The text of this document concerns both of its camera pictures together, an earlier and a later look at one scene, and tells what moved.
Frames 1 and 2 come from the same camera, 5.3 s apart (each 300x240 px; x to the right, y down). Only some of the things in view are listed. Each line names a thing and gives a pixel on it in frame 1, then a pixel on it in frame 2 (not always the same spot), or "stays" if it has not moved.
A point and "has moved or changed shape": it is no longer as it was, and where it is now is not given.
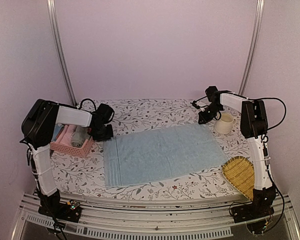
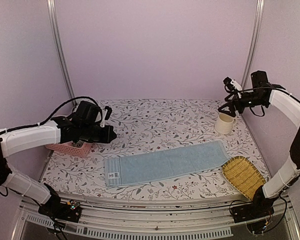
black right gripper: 201,116 → 236,101
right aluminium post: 259,10 stays
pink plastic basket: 72,150 stays
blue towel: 160,155 has moved or changed shape
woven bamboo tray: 240,170 stays
